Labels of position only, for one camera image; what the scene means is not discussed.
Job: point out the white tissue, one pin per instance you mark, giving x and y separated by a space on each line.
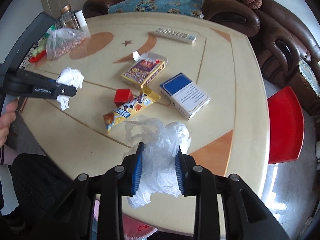
70 77

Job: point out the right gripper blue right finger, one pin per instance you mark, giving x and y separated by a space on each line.
179 171

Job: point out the clear bag of peanuts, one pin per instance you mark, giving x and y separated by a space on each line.
61 41

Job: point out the clear plastic bag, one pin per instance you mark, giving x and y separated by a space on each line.
161 145

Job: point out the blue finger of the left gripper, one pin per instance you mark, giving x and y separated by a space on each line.
32 77
51 92

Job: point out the yellow snack wrapper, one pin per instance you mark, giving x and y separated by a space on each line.
145 99

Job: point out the white remote control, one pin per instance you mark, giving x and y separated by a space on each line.
174 35

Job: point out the blue white medicine box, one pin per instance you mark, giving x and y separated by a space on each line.
185 95

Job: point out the fruit plate red rim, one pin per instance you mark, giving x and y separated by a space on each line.
39 50

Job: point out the person's left hand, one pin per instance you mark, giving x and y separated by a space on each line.
6 120

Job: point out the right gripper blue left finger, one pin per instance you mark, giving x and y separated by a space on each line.
136 168

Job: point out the brown leather sofa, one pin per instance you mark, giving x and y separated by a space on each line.
286 50

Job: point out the glass jar brown lid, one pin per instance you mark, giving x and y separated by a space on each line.
69 17

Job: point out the pink lined trash bin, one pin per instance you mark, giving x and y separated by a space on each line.
135 229

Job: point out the white cylindrical bottle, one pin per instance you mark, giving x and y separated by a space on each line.
80 18

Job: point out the purple yellow snack box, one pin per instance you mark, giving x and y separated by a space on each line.
144 70

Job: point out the red cube box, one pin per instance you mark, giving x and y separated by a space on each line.
122 96

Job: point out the blue floral cushion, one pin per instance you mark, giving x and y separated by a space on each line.
190 8

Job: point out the red plastic stool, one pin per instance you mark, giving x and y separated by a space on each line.
286 126

